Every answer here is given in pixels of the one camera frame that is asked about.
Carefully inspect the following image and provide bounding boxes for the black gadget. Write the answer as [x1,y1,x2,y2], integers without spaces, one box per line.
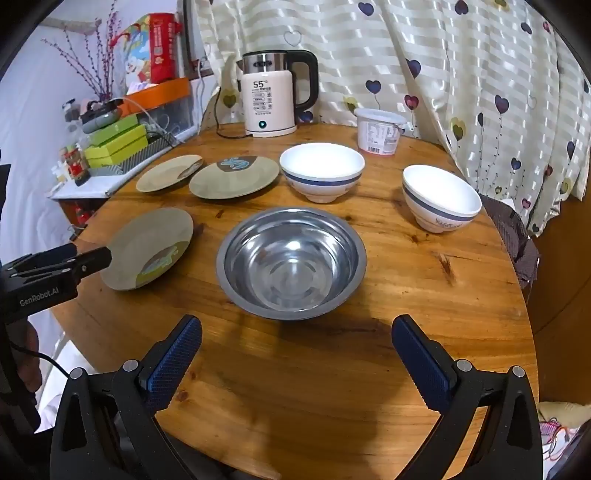
[83,99,124,117]

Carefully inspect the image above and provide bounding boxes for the dark green box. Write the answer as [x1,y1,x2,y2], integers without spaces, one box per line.
[90,114,139,136]

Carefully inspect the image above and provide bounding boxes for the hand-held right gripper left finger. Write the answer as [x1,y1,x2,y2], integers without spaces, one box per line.
[50,315,204,480]

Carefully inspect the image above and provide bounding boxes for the stainless steel bowl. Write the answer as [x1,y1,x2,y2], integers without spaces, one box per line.
[216,207,368,321]

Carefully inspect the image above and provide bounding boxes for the olive green plate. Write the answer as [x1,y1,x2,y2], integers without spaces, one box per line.
[100,208,195,291]
[189,156,280,200]
[136,155,204,193]

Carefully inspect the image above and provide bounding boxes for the purple flower branches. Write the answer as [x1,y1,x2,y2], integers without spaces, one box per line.
[41,9,123,104]

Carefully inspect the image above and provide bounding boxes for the wooden furniture panel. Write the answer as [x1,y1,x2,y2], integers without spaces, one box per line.
[526,185,591,402]

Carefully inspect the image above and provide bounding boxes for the clear box with orange lid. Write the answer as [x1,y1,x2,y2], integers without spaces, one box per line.
[121,78,194,139]

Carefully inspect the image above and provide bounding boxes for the black white striped box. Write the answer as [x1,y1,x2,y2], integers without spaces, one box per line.
[88,134,181,178]

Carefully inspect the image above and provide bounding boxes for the red packet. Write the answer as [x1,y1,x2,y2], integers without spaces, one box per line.
[147,13,182,85]

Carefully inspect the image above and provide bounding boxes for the grey oval device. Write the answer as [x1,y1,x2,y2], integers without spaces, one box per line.
[78,108,122,134]

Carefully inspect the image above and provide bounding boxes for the white cable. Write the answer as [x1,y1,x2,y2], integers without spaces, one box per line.
[122,60,207,136]

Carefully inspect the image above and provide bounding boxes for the white side shelf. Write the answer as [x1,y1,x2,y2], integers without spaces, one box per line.
[48,138,185,200]

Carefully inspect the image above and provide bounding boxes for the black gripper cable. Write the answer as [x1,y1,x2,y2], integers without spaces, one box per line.
[8,344,71,377]

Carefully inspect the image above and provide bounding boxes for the small red figurine bottle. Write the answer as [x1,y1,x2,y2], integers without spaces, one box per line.
[60,145,90,186]

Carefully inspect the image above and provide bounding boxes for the person's left forearm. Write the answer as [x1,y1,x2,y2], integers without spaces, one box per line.
[0,318,51,480]

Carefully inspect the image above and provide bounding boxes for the white electric kettle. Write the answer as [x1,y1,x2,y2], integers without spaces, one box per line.
[236,50,320,138]

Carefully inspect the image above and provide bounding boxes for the person's left hand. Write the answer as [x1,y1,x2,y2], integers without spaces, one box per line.
[15,318,45,394]

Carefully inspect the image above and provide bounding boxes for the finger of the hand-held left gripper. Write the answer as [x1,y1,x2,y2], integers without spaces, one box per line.
[2,244,78,278]
[14,247,113,280]

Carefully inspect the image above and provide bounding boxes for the black kettle power cord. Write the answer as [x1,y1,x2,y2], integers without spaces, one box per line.
[203,85,254,139]

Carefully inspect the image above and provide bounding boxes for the white bowl with blue band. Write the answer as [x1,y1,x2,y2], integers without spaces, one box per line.
[402,165,483,234]
[279,143,365,204]

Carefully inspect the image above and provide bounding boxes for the colourful plaid cloth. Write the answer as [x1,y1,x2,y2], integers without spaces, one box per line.
[538,401,591,480]

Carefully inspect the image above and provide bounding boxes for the brown dotted cloth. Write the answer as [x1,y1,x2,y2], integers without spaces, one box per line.
[480,194,541,289]

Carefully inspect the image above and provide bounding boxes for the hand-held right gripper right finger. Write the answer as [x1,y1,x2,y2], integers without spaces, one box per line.
[392,314,544,480]

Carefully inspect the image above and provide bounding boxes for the heart print curtain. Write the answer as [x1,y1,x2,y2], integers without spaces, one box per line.
[191,0,591,238]

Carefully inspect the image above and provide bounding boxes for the white plastic tub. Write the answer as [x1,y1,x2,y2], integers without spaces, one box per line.
[355,108,407,155]

